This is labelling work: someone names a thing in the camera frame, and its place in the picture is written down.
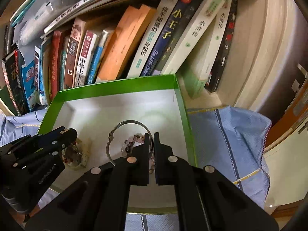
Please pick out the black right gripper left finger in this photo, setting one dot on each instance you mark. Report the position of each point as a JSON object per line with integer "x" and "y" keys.
{"x": 134, "y": 170}

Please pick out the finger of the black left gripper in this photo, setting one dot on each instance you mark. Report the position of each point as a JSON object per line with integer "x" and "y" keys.
{"x": 54, "y": 133}
{"x": 69, "y": 137}

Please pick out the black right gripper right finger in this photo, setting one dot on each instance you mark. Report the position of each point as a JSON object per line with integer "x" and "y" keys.
{"x": 169, "y": 169}

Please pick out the beige carved bangle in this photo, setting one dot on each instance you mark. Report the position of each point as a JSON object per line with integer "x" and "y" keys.
{"x": 77, "y": 154}

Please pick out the green cardboard box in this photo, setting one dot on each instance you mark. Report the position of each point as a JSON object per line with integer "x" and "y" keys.
{"x": 127, "y": 106}

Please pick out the blue striped cloth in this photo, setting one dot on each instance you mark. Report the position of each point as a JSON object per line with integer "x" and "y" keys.
{"x": 228, "y": 138}

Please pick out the red book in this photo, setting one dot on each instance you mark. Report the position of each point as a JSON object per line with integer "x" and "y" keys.
{"x": 56, "y": 47}

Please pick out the orange book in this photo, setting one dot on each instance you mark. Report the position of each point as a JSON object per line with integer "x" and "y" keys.
{"x": 127, "y": 35}

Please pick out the wooden door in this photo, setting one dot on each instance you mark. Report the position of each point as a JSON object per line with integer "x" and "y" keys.
{"x": 291, "y": 119}

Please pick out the wooden bookshelf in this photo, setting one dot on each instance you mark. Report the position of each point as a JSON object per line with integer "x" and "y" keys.
{"x": 266, "y": 34}

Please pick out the white book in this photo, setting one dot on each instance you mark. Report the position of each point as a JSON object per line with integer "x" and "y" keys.
{"x": 198, "y": 24}

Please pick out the dark blue book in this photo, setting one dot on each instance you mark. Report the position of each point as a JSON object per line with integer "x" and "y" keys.
{"x": 177, "y": 21}

